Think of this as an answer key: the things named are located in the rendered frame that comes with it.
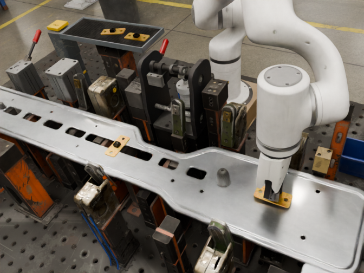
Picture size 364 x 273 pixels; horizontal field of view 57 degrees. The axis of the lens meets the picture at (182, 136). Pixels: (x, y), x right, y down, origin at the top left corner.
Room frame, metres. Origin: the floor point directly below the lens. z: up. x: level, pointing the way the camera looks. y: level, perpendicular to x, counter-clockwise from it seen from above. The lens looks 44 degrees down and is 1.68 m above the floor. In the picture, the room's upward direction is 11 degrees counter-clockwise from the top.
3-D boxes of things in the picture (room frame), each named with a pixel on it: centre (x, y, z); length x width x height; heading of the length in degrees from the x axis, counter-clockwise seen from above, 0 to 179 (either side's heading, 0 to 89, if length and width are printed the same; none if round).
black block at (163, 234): (0.42, 0.08, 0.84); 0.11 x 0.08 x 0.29; 144
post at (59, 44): (1.28, 0.39, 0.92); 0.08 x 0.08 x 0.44; 54
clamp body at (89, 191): (0.54, 0.25, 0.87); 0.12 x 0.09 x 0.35; 144
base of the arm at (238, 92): (1.10, -0.22, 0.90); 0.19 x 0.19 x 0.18
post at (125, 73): (0.95, 0.14, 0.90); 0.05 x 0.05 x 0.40; 54
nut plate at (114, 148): (0.72, 0.19, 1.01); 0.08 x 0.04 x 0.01; 143
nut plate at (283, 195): (0.44, -0.18, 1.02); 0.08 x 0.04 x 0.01; 54
